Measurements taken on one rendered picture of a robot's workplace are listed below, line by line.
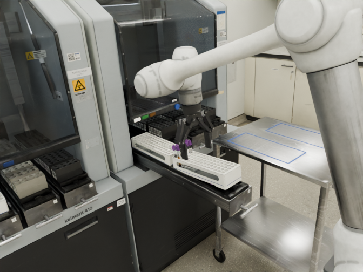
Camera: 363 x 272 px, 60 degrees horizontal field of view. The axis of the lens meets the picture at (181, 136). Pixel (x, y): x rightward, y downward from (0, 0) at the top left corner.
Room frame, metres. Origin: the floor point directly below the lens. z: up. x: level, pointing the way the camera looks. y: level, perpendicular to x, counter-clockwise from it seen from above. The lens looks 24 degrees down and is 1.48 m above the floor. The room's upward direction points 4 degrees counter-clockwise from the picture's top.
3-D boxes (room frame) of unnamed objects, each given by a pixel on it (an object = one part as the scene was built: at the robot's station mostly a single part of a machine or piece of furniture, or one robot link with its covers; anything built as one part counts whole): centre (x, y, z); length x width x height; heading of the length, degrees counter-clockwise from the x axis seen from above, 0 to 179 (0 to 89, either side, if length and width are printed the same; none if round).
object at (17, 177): (1.11, 0.65, 0.85); 0.12 x 0.02 x 0.06; 131
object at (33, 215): (1.23, 0.75, 0.78); 0.73 x 0.14 x 0.09; 41
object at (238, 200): (1.21, 0.00, 0.78); 0.73 x 0.14 x 0.09; 41
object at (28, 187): (1.06, 0.60, 0.85); 0.12 x 0.02 x 0.06; 132
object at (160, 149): (1.35, 0.12, 0.83); 0.30 x 0.10 x 0.06; 41
